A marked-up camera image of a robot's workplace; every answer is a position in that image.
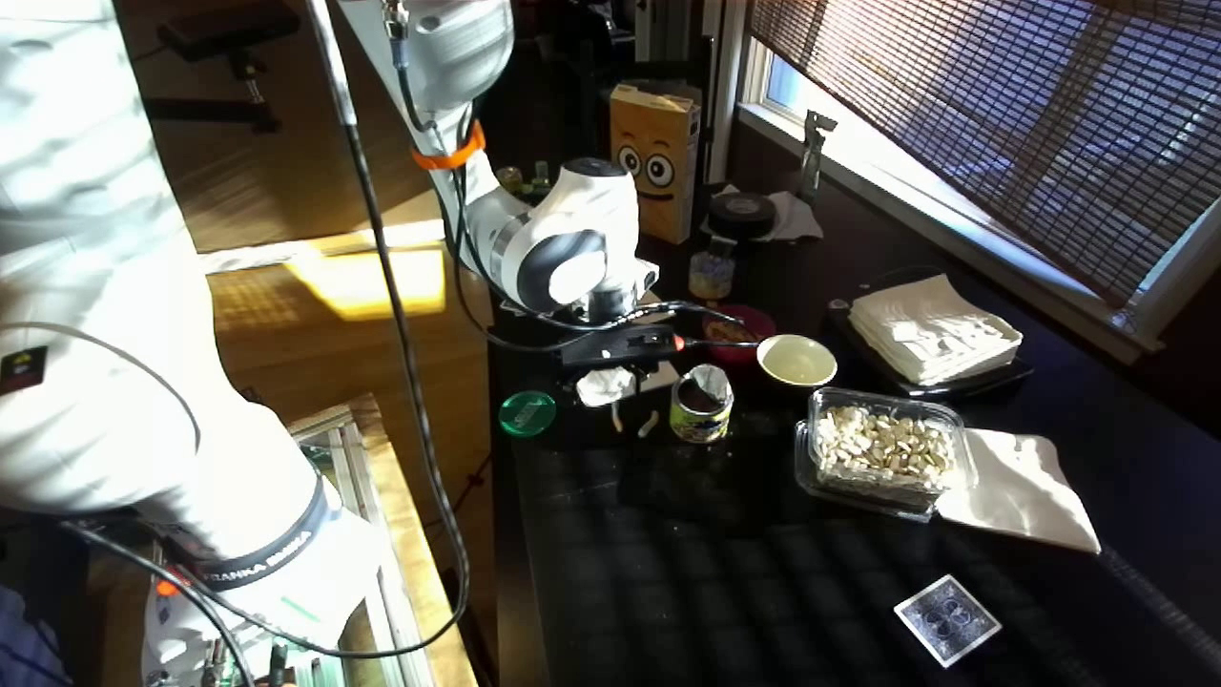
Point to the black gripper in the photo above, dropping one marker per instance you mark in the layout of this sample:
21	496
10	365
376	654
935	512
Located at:
613	350

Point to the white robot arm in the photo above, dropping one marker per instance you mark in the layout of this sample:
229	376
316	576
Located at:
110	381

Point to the red bowl with snacks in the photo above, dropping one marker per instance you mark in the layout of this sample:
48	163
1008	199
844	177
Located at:
734	332

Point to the black and white bowl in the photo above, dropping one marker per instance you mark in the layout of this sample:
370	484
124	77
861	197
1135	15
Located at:
793	359

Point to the white paper napkin right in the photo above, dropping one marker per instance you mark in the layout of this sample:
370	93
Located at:
620	381

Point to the green yogurt cup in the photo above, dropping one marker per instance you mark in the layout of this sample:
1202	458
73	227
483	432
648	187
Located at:
699	406

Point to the small yellow jar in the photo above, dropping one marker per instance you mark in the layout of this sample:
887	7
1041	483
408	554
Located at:
709	277

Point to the green round lid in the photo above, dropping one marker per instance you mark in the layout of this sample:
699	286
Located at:
529	412

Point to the black tape roll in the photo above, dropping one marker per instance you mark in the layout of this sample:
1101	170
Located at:
741	216

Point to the orange cartoon face box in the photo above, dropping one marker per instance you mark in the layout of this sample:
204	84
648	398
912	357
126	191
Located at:
656	140

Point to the clear plastic food container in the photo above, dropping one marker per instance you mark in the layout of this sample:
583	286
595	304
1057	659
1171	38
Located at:
879	453

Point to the white napkin stack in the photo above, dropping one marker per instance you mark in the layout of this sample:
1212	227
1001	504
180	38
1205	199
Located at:
927	332

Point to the white folded napkin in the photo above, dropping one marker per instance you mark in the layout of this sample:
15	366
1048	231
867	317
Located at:
1017	484

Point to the single playing card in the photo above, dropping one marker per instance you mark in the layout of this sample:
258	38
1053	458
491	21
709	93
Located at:
949	618

